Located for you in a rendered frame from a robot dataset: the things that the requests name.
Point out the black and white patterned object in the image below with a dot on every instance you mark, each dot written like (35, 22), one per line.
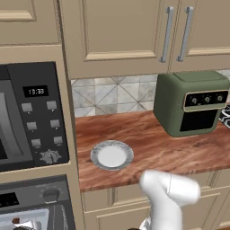
(225, 116)

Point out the grey microwave dial knob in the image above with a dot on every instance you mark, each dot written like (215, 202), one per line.
(50, 156)

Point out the black built-in microwave oven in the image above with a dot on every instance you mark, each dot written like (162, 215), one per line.
(42, 119)

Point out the beige lower cupboard door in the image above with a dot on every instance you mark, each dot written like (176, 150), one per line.
(206, 212)
(122, 220)

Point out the beige drawer front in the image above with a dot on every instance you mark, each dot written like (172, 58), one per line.
(101, 197)
(215, 181)

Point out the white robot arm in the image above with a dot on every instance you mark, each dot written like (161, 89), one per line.
(167, 194)

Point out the white plate with grey rim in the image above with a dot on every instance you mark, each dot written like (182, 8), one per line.
(112, 155)

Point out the black oven knob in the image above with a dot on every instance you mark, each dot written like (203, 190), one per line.
(51, 195)

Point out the beige cupboard door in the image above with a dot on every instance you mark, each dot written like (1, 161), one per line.
(30, 27)
(209, 30)
(206, 212)
(119, 36)
(122, 220)

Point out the green toaster oven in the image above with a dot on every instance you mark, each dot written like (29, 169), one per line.
(170, 104)

